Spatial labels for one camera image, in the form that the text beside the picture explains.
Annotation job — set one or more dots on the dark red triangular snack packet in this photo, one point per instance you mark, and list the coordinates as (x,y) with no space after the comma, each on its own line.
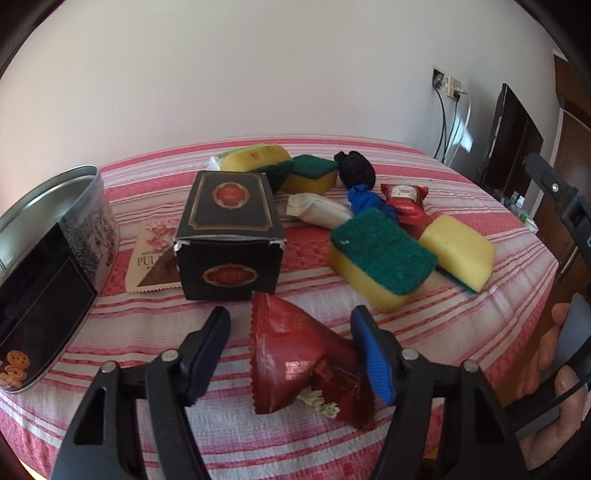
(295,357)

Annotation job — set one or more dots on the wooden cabinet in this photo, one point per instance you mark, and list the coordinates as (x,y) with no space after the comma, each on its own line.
(570,158)

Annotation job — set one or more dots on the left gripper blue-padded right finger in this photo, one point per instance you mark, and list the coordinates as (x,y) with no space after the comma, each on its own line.
(448,422)

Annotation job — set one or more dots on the oval metal cookie tin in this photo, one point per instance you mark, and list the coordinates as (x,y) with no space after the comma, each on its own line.
(59,243)

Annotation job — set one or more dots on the black crumpled cloth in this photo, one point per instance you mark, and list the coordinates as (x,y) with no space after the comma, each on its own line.
(355,170)

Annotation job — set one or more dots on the white cream snack packet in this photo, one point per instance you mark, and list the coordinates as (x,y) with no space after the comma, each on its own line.
(318,210)

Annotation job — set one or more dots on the red square snack packet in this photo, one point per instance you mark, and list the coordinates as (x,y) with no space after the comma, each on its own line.
(408,202)

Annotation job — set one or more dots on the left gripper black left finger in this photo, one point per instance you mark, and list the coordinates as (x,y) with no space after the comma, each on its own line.
(102,441)

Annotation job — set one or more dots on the bottles on side table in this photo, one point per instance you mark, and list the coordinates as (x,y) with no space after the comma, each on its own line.
(515,204)

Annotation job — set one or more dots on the black flat monitor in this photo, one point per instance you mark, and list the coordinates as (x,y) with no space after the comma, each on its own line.
(514,135)

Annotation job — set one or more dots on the back green-top yellow sponge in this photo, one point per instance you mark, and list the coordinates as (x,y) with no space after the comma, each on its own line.
(311,174)

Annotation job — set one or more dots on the green white soap packet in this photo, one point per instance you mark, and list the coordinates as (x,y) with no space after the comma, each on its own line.
(225,161)

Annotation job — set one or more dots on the red white striped tablecloth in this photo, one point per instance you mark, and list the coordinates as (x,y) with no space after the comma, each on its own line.
(443,320)

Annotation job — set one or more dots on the front green-top yellow sponge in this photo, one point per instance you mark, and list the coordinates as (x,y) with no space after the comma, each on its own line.
(379,260)

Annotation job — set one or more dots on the green-top yellow sponge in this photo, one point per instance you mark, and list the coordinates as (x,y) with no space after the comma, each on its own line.
(311,174)
(379,260)

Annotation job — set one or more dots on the black ornate cardboard box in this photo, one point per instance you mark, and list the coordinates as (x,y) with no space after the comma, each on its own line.
(229,241)

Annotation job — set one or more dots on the wall power socket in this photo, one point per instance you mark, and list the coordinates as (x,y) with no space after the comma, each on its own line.
(447,84)

